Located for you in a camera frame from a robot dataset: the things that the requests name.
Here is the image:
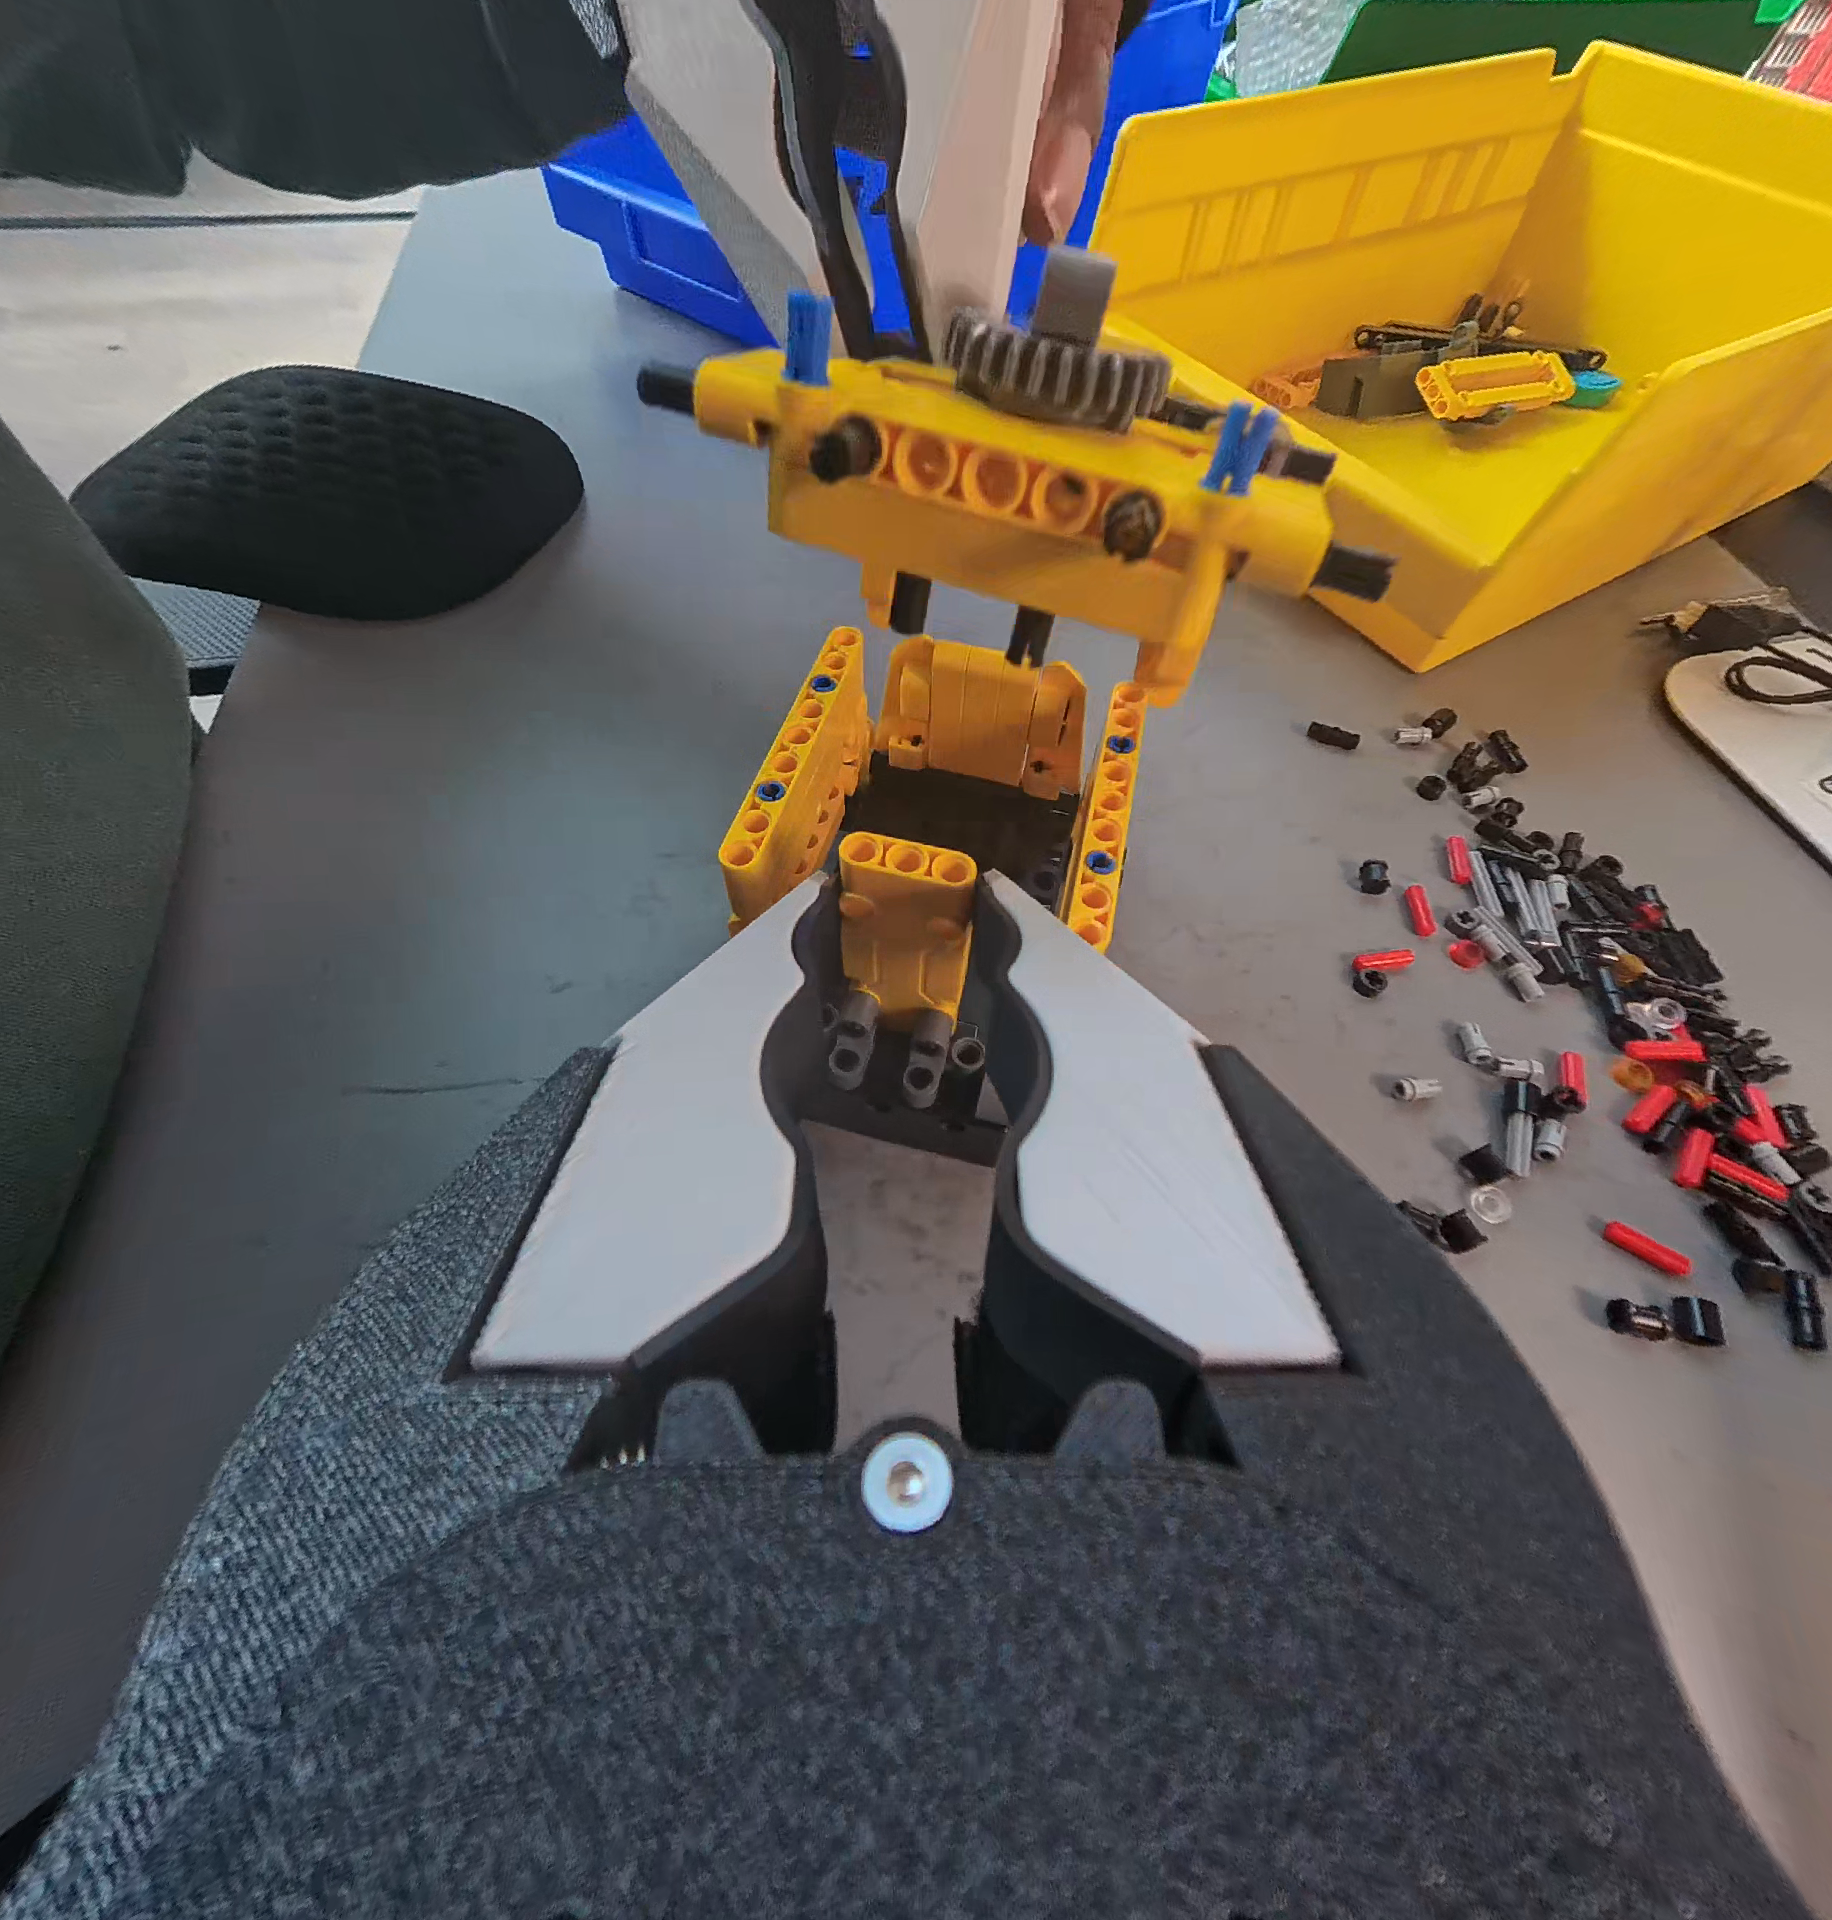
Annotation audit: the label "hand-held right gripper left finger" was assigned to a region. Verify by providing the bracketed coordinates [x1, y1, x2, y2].
[468, 877, 832, 1373]

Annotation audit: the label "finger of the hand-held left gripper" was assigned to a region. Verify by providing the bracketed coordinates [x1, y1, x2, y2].
[618, 0, 880, 364]
[852, 0, 1075, 331]

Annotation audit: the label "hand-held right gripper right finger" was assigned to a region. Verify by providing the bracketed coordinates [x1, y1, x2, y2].
[981, 871, 1343, 1373]

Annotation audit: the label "yellow black lego model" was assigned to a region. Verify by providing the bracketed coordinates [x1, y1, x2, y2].
[717, 628, 1151, 1157]

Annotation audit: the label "yellow lego gear subassembly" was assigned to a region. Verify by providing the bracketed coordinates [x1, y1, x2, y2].
[639, 246, 1396, 714]

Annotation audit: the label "olive lego block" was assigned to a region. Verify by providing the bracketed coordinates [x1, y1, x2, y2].
[1316, 351, 1436, 423]

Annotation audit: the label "black lego links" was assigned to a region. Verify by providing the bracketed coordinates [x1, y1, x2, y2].
[1354, 292, 1606, 377]

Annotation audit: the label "pile of small lego pins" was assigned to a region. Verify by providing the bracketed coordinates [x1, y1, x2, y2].
[1307, 705, 1832, 1352]

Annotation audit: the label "person's left hand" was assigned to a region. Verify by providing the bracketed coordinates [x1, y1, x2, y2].
[1022, 0, 1127, 249]

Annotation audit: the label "blue plastic bin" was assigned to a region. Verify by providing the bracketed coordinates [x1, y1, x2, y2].
[545, 0, 1240, 350]

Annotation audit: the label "green plastic bin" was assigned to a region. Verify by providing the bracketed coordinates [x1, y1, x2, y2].
[1314, 0, 1802, 84]

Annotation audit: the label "black chair armrest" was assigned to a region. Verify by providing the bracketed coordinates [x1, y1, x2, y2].
[70, 364, 586, 699]

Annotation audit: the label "large yellow open bin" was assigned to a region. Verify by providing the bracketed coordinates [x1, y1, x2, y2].
[1089, 44, 1832, 675]

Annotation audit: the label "white book stand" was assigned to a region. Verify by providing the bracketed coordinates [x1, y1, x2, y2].
[1666, 631, 1832, 909]

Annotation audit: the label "black plug adapter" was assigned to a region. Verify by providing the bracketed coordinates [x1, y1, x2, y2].
[1644, 598, 1816, 650]

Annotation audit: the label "stack of coloured bins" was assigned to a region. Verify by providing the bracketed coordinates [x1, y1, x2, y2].
[1748, 0, 1832, 107]

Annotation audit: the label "yellow lego frame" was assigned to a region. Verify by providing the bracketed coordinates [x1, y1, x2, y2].
[1414, 350, 1582, 425]

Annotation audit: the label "black cord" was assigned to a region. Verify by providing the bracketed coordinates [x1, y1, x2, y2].
[1726, 631, 1832, 710]

